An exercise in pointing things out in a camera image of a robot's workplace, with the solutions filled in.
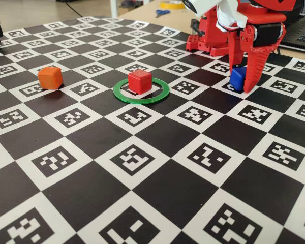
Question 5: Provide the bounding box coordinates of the green flat ring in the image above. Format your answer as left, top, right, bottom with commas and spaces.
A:
112, 77, 170, 104

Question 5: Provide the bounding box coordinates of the blue cube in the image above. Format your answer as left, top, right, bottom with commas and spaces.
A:
229, 66, 247, 92

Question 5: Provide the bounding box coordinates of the red cube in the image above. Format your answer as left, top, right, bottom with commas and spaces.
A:
128, 69, 153, 95

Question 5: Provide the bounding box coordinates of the checkerboard marker mat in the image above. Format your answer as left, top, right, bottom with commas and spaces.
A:
0, 15, 305, 244

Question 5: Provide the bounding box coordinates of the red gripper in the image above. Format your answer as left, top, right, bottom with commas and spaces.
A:
227, 14, 287, 94

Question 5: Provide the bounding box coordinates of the white table leg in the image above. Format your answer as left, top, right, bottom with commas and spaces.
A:
111, 0, 120, 18

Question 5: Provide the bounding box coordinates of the yellow tape roll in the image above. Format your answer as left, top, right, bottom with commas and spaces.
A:
159, 0, 186, 10

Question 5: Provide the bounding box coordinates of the black laptop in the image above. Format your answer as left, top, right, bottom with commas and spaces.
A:
279, 14, 305, 53

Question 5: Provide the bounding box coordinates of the orange cube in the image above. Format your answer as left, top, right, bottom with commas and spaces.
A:
37, 66, 64, 90

